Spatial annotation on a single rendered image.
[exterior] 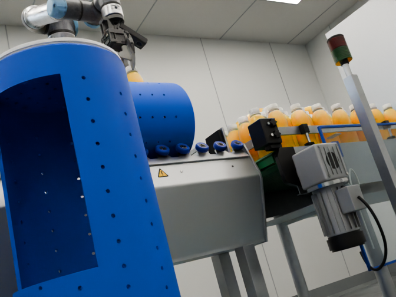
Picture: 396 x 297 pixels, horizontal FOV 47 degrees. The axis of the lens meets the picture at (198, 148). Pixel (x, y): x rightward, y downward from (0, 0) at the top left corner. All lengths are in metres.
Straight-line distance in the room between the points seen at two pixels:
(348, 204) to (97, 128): 0.85
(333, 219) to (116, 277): 0.84
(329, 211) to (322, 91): 5.45
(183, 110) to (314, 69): 5.56
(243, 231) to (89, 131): 0.82
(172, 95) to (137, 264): 0.81
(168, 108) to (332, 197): 0.57
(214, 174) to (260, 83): 4.71
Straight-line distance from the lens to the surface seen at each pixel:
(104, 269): 0.75
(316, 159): 1.44
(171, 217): 1.34
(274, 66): 6.44
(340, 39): 1.77
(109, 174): 0.79
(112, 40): 1.62
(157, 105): 1.42
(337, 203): 1.45
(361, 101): 1.69
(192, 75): 5.54
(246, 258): 1.48
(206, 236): 1.42
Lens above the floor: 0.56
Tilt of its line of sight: 16 degrees up
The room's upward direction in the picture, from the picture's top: 16 degrees counter-clockwise
